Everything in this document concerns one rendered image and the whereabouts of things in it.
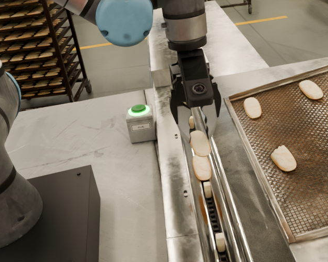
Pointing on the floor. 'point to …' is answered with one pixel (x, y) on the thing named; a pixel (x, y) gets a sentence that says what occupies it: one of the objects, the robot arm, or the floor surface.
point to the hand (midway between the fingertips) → (199, 136)
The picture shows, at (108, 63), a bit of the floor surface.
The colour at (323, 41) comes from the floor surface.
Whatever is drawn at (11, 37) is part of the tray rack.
